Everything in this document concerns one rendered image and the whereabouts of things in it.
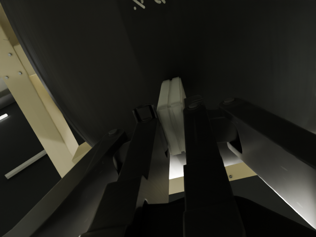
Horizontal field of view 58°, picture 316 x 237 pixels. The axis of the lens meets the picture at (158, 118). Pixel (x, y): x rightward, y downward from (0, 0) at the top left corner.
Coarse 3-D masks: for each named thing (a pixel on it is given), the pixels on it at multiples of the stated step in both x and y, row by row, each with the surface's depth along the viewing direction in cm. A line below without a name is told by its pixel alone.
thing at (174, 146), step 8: (168, 80) 22; (168, 88) 19; (160, 96) 18; (168, 96) 18; (160, 104) 16; (168, 104) 16; (160, 112) 16; (168, 112) 16; (160, 120) 16; (168, 120) 16; (168, 128) 16; (168, 136) 16; (176, 136) 16; (168, 144) 16; (176, 144) 16; (176, 152) 17
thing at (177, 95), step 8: (176, 80) 21; (176, 88) 19; (176, 96) 17; (184, 96) 20; (176, 104) 16; (184, 104) 17; (176, 112) 16; (176, 120) 16; (176, 128) 16; (184, 136) 16; (184, 144) 16
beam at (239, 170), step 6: (228, 168) 85; (234, 168) 85; (240, 168) 85; (246, 168) 85; (228, 174) 86; (234, 174) 86; (240, 174) 86; (246, 174) 86; (252, 174) 86; (174, 180) 88; (180, 180) 88; (174, 186) 89; (180, 186) 89; (174, 192) 90
